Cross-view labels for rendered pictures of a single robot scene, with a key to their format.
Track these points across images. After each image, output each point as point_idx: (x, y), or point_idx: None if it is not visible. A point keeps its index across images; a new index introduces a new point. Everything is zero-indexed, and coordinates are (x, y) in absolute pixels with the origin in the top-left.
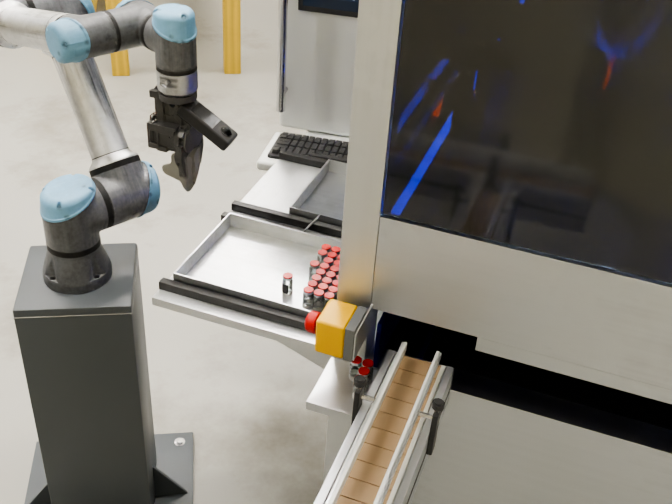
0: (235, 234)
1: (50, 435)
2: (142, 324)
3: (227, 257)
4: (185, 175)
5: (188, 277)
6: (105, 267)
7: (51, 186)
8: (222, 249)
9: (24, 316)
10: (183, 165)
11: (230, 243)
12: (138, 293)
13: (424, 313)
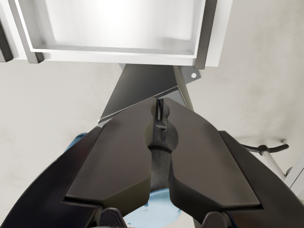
0: (56, 28)
1: (187, 92)
2: (124, 85)
3: (109, 13)
4: (228, 135)
5: (200, 33)
6: (153, 128)
7: (156, 225)
8: (96, 29)
9: None
10: (267, 179)
11: (78, 25)
12: (125, 97)
13: None
